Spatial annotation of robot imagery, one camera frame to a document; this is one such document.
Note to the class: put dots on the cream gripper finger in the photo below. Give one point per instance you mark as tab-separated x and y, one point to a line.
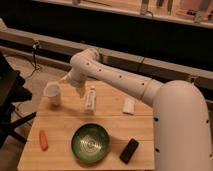
65	79
81	91

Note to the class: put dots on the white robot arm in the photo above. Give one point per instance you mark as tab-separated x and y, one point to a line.
181	122

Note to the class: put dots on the white ceramic cup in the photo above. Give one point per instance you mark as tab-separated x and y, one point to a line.
53	92

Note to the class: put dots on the green ceramic bowl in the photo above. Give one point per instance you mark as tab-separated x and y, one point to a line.
90	143

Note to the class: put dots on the white tube with cap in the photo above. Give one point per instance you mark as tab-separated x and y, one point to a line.
90	102

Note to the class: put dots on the wooden table top board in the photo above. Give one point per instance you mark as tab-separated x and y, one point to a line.
49	141

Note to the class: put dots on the white folded cloth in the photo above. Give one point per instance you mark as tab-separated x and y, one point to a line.
128	106

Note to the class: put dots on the black office chair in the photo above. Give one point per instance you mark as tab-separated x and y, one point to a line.
11	91

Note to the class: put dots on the orange carrot toy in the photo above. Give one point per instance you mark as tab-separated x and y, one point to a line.
43	140

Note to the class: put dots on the black phone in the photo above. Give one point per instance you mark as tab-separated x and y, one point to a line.
129	150

